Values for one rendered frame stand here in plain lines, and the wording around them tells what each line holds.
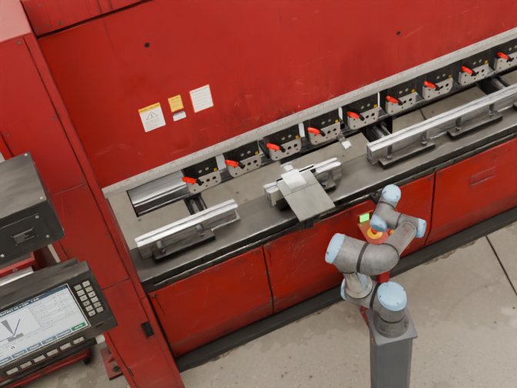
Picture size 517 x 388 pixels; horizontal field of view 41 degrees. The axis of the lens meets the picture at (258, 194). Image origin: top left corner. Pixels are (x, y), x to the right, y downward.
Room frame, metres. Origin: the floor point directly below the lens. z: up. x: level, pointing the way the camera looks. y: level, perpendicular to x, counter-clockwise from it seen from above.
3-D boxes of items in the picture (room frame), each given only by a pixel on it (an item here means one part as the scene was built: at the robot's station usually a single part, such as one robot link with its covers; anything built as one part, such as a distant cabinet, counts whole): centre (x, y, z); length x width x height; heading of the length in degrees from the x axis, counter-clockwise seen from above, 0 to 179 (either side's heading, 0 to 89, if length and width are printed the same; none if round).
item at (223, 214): (2.19, 0.36, 0.92); 0.50 x 0.06 x 0.10; 106
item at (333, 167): (2.35, -0.23, 0.92); 0.39 x 0.06 x 0.10; 106
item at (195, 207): (2.58, 0.36, 0.81); 0.64 x 0.08 x 0.14; 16
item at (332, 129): (2.38, -0.34, 1.26); 0.15 x 0.09 x 0.17; 106
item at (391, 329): (1.58, -0.46, 0.82); 0.15 x 0.15 x 0.10
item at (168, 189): (2.73, -0.48, 0.93); 2.30 x 0.14 x 0.10; 106
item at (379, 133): (2.87, -0.65, 0.81); 0.64 x 0.08 x 0.14; 16
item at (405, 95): (2.49, -0.73, 1.26); 0.15 x 0.09 x 0.17; 106
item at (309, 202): (2.20, -0.21, 1.00); 0.26 x 0.18 x 0.01; 16
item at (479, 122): (2.55, -1.16, 0.89); 0.30 x 0.05 x 0.03; 106
